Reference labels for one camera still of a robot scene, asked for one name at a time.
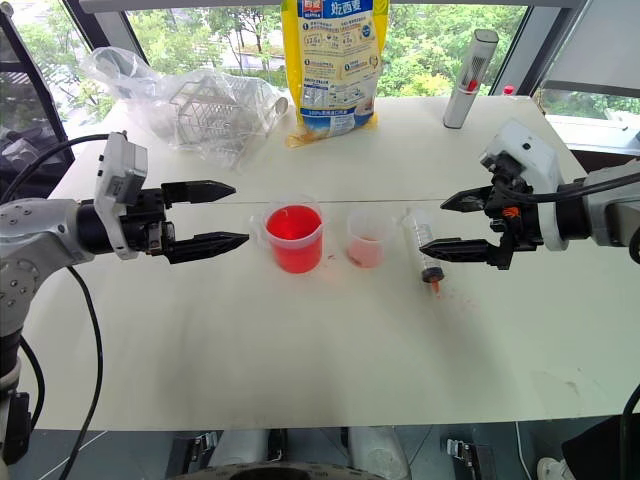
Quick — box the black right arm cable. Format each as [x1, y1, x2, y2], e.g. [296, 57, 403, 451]
[519, 171, 640, 204]

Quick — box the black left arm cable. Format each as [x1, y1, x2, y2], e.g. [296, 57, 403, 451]
[0, 130, 129, 480]

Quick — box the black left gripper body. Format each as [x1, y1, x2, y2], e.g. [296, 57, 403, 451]
[117, 187, 177, 257]

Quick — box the clear plastic syringe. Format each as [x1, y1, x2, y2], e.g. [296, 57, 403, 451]
[404, 206, 445, 296]

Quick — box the small clear plastic cup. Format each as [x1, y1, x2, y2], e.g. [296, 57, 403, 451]
[345, 207, 391, 270]

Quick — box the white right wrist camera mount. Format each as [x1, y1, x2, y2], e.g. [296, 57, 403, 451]
[479, 118, 569, 253]

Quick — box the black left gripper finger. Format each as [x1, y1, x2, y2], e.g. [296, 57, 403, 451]
[165, 231, 250, 265]
[160, 180, 237, 206]

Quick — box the metal wire rack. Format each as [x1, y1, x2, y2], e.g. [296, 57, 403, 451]
[169, 81, 261, 154]

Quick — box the silver cylindrical tube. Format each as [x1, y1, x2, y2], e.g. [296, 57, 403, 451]
[442, 28, 498, 131]

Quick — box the white shoe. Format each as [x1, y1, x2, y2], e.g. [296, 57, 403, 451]
[536, 456, 576, 480]

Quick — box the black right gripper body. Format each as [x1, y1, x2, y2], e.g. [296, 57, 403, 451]
[486, 152, 545, 271]

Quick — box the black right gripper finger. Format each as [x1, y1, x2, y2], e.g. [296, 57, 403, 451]
[418, 237, 502, 265]
[439, 185, 495, 212]

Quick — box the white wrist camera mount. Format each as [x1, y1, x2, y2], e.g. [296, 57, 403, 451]
[479, 118, 569, 253]
[93, 131, 150, 261]

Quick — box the clear plastic bag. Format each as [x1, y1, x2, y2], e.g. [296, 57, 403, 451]
[79, 46, 291, 174]

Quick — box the beaker with red liquid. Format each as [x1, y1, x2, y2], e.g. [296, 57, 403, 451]
[248, 194, 326, 275]

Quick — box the yellow oatmeal bag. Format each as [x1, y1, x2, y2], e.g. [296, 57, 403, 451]
[280, 0, 392, 149]

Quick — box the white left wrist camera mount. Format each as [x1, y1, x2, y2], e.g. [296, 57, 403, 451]
[93, 131, 150, 261]

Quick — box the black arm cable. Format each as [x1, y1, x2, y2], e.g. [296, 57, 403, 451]
[519, 171, 640, 204]
[0, 130, 129, 480]

